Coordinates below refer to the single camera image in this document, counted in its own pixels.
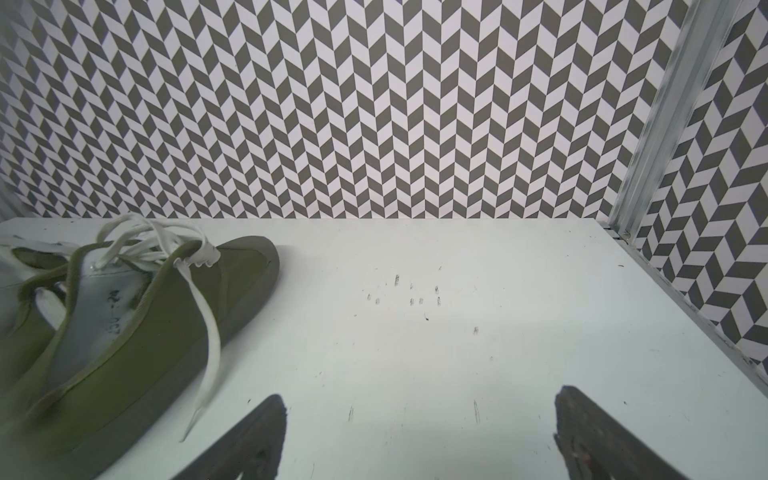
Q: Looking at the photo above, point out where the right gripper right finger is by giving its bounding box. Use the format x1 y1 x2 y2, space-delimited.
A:
554 386 686 480

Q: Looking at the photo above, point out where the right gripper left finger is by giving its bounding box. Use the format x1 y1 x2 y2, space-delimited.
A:
174 394 287 480

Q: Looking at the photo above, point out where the green shoe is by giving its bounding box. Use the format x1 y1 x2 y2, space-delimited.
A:
1 214 280 479

